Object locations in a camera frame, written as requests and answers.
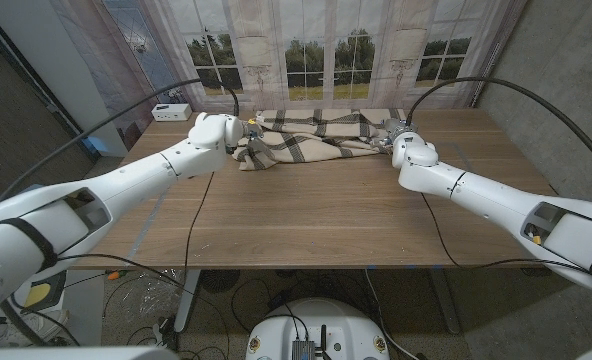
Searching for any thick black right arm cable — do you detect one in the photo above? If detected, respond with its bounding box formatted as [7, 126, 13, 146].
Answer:
[405, 76, 592, 181]

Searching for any yellow black floor pad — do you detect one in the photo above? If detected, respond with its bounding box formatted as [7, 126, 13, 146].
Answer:
[23, 272, 67, 314]

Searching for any grey table leg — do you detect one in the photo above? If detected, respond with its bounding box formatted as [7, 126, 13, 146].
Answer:
[428, 268, 462, 335]

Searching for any round black floor fan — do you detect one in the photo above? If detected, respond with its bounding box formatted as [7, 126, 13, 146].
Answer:
[199, 269, 241, 295]

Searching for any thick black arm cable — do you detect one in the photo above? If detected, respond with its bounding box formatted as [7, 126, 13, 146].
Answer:
[405, 76, 592, 181]
[0, 77, 241, 347]

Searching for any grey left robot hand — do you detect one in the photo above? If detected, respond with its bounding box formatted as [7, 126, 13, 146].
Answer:
[240, 118, 266, 147]

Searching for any white robot torso base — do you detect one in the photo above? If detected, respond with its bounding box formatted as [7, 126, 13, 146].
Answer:
[244, 297, 391, 360]

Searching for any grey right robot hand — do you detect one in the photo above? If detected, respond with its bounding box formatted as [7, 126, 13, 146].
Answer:
[375, 118, 421, 152]

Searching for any white power strip box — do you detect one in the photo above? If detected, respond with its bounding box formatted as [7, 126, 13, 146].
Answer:
[150, 103, 193, 123]

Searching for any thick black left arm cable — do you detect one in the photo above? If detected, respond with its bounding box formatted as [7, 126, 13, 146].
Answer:
[0, 77, 241, 347]

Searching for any white table leg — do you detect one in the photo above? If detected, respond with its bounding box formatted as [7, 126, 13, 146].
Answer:
[173, 269, 202, 332]

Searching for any cream black plaid scarf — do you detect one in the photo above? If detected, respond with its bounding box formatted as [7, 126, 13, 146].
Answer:
[231, 108, 407, 172]

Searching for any small grey electronics box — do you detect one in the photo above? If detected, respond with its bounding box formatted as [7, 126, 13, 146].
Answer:
[290, 339, 317, 360]

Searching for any clear crumpled plastic sheet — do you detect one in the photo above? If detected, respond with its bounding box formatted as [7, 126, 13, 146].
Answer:
[120, 269, 182, 321]

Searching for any printed window backdrop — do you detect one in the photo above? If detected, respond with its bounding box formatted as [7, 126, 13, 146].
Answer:
[49, 0, 530, 151]

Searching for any white grey sneaker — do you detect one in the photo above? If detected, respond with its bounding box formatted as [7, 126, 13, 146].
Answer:
[0, 309, 70, 349]

